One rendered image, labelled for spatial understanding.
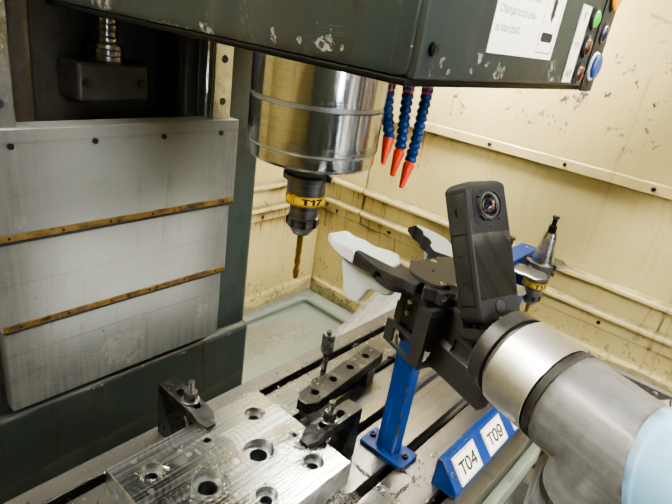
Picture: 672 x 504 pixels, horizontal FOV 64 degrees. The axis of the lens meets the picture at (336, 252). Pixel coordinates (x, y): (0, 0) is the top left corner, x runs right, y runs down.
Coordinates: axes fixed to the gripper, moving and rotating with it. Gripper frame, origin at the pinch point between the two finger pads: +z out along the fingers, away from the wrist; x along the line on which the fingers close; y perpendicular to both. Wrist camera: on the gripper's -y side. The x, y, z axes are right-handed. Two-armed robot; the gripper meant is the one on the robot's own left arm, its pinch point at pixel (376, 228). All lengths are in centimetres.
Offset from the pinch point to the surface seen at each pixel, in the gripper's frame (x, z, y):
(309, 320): 61, 104, 89
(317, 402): 14, 25, 48
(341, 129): -1.2, 8.1, -8.2
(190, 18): -14.4, 20.1, -16.3
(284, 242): 54, 118, 63
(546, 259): 62, 20, 21
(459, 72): 1.5, -4.8, -16.8
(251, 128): -8.0, 16.3, -5.9
